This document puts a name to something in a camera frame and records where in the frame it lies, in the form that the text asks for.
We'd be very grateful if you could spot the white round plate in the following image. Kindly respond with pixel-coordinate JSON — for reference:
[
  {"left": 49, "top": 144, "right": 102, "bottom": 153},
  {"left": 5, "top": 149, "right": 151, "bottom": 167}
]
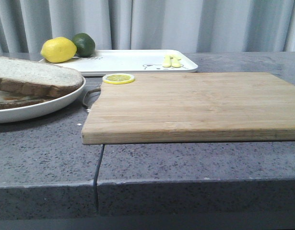
[{"left": 0, "top": 78, "right": 86, "bottom": 124}]

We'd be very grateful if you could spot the bread slice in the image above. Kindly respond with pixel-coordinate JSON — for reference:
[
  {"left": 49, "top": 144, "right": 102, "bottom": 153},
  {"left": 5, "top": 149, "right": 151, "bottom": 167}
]
[
  {"left": 0, "top": 56, "right": 83, "bottom": 98},
  {"left": 0, "top": 96, "right": 54, "bottom": 110}
]

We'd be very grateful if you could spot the white rectangular tray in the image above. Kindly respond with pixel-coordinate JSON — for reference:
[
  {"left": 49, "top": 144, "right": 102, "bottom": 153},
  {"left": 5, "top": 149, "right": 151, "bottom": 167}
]
[{"left": 38, "top": 49, "right": 199, "bottom": 78}]

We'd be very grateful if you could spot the yellow lemon slice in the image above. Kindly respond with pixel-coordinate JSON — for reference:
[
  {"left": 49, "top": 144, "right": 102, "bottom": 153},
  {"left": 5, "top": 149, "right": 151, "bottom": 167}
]
[{"left": 102, "top": 73, "right": 135, "bottom": 84}]

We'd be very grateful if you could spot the green lime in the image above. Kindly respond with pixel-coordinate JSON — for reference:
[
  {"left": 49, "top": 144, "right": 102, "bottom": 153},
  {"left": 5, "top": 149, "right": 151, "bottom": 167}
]
[{"left": 72, "top": 33, "right": 95, "bottom": 57}]

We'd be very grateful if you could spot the wooden cutting board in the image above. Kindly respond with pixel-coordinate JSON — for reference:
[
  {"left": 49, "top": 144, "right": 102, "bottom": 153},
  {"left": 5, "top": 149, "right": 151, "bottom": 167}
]
[{"left": 82, "top": 72, "right": 295, "bottom": 145}]

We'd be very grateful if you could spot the front yellow lemon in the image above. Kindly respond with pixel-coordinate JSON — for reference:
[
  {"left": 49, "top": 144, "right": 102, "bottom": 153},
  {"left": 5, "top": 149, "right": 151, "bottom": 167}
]
[{"left": 40, "top": 37, "right": 77, "bottom": 63}]

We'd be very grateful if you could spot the fried egg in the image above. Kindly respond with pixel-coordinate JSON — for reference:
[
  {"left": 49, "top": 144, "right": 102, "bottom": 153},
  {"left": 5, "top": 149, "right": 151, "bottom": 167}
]
[{"left": 0, "top": 91, "right": 41, "bottom": 103}]

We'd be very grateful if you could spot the grey curtain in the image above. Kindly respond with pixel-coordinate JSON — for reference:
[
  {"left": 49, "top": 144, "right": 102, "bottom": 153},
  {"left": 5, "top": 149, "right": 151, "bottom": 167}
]
[{"left": 0, "top": 0, "right": 295, "bottom": 53}]

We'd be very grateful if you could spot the metal cutting board handle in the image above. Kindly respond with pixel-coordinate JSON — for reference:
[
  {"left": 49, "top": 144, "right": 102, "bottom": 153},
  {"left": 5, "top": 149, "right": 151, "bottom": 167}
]
[{"left": 82, "top": 86, "right": 101, "bottom": 109}]

